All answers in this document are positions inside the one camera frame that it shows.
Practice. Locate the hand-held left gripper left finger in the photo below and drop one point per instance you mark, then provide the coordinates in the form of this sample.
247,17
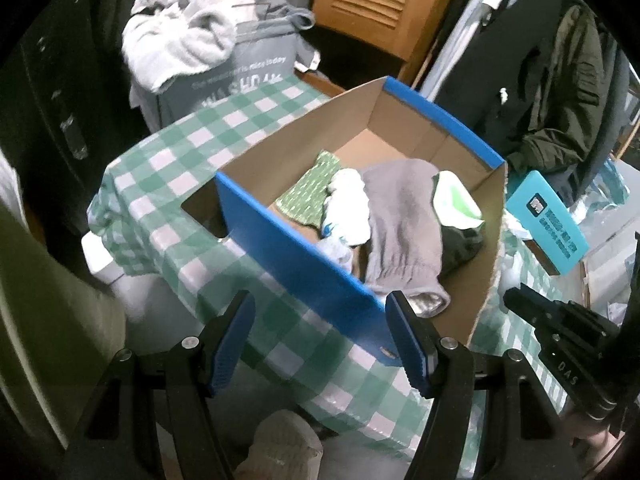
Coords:
230,340

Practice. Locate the olive green jacket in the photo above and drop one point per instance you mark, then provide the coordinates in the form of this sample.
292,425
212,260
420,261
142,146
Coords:
565,100

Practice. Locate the grey hoodie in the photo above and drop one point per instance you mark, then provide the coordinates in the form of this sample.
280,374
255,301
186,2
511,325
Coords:
280,15

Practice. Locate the white cloth bundle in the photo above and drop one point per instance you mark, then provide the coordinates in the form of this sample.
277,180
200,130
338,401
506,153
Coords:
347,210

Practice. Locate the blue cardboard box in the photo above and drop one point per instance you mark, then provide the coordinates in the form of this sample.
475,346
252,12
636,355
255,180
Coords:
280,240

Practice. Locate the grey towel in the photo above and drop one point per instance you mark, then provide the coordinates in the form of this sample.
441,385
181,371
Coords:
175,40

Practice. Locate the grey printed laundry bag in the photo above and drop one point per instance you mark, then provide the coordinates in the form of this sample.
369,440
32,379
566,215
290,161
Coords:
225,80

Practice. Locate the light green cloth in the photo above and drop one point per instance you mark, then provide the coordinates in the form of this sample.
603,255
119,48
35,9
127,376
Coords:
455,205

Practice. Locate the beige slipper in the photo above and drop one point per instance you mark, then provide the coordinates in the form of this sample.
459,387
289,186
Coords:
280,445

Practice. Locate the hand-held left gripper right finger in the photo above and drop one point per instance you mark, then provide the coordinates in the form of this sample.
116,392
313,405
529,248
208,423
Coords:
407,345

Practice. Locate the wooden louvred wardrobe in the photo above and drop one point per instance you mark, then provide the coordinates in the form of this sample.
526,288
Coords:
375,0

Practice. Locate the person's right hand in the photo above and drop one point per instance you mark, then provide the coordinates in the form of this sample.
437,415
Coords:
595,440

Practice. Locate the green checked tablecloth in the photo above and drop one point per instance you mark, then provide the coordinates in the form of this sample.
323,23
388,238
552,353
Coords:
165,160

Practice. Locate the light blue sock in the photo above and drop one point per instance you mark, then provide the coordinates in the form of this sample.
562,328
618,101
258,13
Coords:
337,252

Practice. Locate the clear plastic bag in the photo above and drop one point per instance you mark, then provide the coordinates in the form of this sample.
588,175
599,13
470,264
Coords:
610,220

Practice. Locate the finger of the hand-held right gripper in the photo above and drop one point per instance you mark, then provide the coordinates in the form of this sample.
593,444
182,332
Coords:
537,296
520,305

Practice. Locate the black jacket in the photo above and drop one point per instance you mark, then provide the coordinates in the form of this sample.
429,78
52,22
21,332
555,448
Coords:
480,75

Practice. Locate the teal printed box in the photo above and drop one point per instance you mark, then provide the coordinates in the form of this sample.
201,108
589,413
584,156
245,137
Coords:
565,255

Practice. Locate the dark green cloth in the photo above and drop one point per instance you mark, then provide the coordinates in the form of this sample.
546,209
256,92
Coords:
462,247

